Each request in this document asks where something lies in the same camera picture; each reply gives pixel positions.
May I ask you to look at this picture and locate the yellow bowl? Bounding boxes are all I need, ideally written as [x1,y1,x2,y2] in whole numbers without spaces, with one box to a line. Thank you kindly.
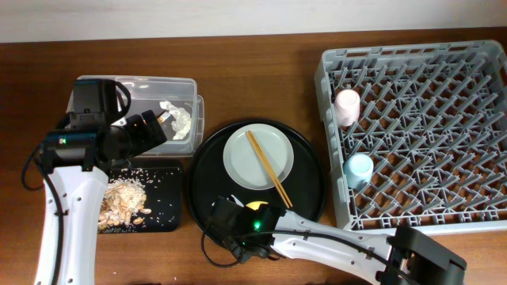
[246,201,267,211]

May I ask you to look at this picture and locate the white tissue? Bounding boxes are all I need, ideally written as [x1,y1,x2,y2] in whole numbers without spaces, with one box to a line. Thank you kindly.
[159,101,192,140]

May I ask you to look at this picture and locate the grey round plate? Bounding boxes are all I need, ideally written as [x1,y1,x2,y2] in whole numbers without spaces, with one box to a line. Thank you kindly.
[223,123,295,191]

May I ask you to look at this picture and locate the noodle and rice leftovers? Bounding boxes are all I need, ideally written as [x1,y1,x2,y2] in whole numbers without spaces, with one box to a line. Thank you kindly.
[97,168,177,231]

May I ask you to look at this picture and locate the blue plastic cup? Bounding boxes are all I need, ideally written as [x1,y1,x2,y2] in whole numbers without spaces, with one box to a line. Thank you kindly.
[344,154,374,188]

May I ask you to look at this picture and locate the pink plastic cup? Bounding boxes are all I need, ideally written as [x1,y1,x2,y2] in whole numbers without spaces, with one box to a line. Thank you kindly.
[334,89,360,127]

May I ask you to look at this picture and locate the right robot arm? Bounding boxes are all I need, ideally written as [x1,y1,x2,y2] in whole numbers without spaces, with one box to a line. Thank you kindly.
[223,204,467,285]

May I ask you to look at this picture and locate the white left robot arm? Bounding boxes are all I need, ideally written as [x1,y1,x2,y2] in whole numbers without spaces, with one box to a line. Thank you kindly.
[34,78,166,284]

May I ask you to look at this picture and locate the grey dishwasher rack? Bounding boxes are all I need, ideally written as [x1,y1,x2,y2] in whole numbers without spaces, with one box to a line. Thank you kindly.
[314,40,506,235]

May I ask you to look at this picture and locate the clear plastic bin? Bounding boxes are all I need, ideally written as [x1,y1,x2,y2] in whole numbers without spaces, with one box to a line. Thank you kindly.
[65,74,205,158]

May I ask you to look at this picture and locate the black rectangular tray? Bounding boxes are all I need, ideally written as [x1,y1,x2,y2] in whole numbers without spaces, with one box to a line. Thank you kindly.
[97,159,185,235]

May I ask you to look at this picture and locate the black round tray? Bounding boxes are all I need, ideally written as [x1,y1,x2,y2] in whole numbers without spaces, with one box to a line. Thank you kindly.
[186,119,328,245]

